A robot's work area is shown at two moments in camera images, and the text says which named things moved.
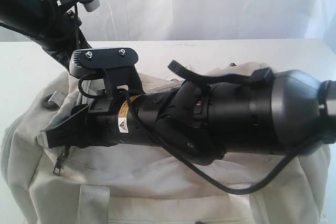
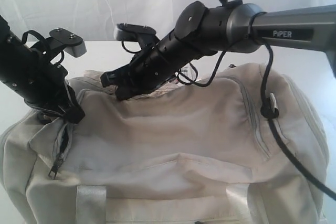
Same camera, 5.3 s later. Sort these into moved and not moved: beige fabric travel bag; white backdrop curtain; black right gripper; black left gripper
Moved: black left gripper; black right gripper
Not moved: white backdrop curtain; beige fabric travel bag
